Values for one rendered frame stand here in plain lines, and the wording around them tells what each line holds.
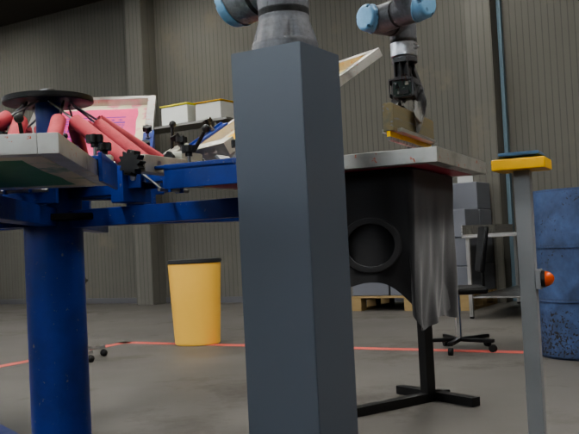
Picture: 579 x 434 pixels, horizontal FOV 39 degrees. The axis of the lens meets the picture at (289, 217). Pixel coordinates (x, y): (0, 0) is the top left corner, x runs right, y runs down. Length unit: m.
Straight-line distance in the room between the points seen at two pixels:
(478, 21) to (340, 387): 8.01
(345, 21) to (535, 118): 2.70
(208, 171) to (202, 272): 4.25
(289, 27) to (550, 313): 3.61
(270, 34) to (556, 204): 3.47
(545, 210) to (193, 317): 2.86
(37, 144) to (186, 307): 5.08
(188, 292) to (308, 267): 4.81
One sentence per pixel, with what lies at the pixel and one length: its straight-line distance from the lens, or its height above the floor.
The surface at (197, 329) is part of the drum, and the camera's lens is 6.56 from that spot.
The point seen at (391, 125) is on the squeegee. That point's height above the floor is 1.06.
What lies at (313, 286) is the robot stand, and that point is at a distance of 1.75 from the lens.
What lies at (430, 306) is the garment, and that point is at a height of 0.58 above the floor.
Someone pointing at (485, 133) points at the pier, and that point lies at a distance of 9.41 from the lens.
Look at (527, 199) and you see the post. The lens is 2.16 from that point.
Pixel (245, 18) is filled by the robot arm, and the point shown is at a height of 1.31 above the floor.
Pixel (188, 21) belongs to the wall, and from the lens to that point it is 11.98.
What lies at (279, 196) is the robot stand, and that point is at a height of 0.87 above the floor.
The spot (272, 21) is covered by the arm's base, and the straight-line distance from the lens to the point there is 1.87.
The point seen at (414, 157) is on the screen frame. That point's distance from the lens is 2.07.
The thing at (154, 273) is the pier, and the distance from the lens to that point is 11.75.
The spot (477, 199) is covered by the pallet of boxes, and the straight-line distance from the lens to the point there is 8.91.
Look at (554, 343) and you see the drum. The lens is 5.21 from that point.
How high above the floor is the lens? 0.77
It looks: 2 degrees up
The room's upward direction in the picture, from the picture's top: 3 degrees counter-clockwise
